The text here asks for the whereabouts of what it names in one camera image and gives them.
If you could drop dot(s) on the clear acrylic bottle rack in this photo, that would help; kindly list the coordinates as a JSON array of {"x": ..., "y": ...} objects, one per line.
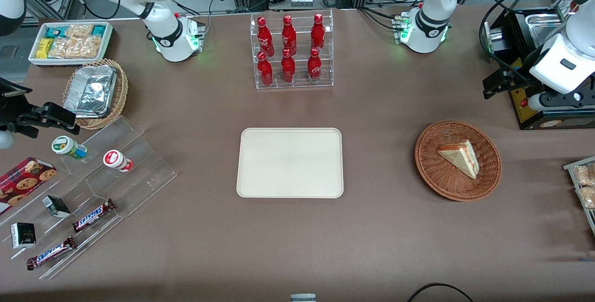
[{"x": 300, "y": 81}]

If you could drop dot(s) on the green lid yogurt cup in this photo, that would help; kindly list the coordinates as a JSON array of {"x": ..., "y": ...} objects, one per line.
[{"x": 67, "y": 147}]

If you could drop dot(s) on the red cola bottle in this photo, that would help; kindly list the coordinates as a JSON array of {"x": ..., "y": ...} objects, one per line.
[
  {"x": 289, "y": 35},
  {"x": 264, "y": 37},
  {"x": 288, "y": 68},
  {"x": 318, "y": 32},
  {"x": 314, "y": 67},
  {"x": 265, "y": 72}
]

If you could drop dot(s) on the clear acrylic stepped display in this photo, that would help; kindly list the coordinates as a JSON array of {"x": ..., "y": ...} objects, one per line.
[{"x": 139, "y": 176}]

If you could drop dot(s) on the Snickers chocolate bar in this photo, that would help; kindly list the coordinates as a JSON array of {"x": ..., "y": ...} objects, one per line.
[
  {"x": 93, "y": 215},
  {"x": 51, "y": 253}
]

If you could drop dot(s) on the white power strip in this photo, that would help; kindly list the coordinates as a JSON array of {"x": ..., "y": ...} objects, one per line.
[{"x": 301, "y": 1}]

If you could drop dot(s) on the white plastic snack bin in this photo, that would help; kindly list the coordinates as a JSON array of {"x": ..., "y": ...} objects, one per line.
[{"x": 108, "y": 37}]

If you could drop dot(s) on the yellow snack pack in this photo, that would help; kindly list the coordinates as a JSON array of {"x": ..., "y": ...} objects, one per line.
[{"x": 44, "y": 48}]

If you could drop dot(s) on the triangular sandwich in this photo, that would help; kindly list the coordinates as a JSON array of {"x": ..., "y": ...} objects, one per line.
[{"x": 461, "y": 157}]

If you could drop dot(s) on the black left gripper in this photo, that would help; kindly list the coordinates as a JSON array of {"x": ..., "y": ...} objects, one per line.
[{"x": 519, "y": 79}]

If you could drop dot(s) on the large clear cracker bag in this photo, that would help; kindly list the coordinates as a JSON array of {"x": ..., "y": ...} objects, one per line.
[{"x": 76, "y": 47}]

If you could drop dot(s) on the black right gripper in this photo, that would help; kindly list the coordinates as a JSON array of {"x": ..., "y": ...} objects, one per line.
[{"x": 10, "y": 111}]

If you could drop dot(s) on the small grey device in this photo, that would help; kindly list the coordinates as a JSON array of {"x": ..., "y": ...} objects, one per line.
[{"x": 303, "y": 298}]

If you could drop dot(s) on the brown round wicker basket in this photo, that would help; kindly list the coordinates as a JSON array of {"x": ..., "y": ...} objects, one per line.
[{"x": 441, "y": 176}]

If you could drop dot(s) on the clear cracker pack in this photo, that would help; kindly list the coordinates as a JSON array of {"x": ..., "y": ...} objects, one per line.
[
  {"x": 585, "y": 175},
  {"x": 587, "y": 197}
]

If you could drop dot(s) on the light wicker basket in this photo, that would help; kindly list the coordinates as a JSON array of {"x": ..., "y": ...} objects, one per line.
[{"x": 122, "y": 93}]

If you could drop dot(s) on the aluminium foil tray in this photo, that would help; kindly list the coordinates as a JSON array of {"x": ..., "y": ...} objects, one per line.
[{"x": 90, "y": 90}]

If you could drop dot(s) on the black machine with yellow panel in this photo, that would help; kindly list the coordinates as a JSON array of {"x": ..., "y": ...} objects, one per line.
[{"x": 553, "y": 121}]

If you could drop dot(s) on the small black box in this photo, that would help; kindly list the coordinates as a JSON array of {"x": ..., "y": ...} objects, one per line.
[
  {"x": 56, "y": 206},
  {"x": 23, "y": 235}
]

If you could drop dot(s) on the teal snack pack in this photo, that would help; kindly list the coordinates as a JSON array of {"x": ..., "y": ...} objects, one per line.
[
  {"x": 53, "y": 31},
  {"x": 99, "y": 30}
]

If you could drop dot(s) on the grey snack tray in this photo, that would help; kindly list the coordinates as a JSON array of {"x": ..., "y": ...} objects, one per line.
[{"x": 586, "y": 216}]

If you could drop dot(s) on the red lid yogurt cup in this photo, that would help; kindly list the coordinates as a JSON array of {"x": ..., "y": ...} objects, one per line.
[{"x": 117, "y": 160}]

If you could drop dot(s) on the small clear cracker bag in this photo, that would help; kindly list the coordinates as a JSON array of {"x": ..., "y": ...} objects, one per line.
[{"x": 79, "y": 31}]

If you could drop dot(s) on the cream rectangular tray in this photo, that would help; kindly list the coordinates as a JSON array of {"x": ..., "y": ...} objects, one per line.
[{"x": 288, "y": 162}]

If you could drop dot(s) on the small blue object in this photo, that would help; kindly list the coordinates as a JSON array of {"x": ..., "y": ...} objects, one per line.
[{"x": 586, "y": 260}]

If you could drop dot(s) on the stainless steel pan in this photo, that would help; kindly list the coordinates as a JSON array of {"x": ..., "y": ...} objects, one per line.
[{"x": 544, "y": 25}]

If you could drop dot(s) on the red cookie box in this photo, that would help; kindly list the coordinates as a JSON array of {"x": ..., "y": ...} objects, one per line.
[{"x": 23, "y": 183}]

